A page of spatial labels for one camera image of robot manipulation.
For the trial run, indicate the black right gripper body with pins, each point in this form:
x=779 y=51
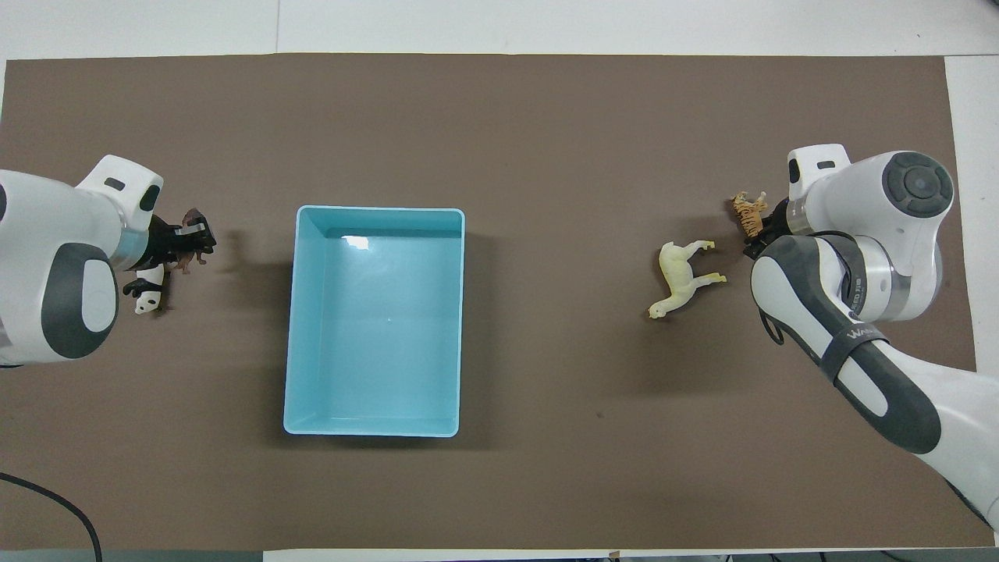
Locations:
x=776 y=222

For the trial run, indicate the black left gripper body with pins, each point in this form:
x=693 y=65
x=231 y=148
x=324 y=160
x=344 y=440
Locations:
x=156 y=243

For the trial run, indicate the brown lion toy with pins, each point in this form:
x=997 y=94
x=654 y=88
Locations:
x=193 y=215

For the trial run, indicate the orange striped tiger toy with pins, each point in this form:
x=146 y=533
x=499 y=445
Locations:
x=749 y=212

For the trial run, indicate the black and white panda toy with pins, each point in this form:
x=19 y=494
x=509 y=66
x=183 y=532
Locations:
x=148 y=293

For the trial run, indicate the cream horse toy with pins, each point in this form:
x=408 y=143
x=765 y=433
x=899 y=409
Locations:
x=677 y=277

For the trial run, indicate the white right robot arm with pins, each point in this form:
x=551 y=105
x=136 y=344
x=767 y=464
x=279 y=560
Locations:
x=874 y=234

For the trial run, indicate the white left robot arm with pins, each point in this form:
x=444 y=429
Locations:
x=55 y=257

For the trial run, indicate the light blue storage box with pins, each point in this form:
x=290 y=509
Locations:
x=375 y=336

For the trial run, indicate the brown table mat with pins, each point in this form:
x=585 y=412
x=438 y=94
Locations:
x=546 y=484

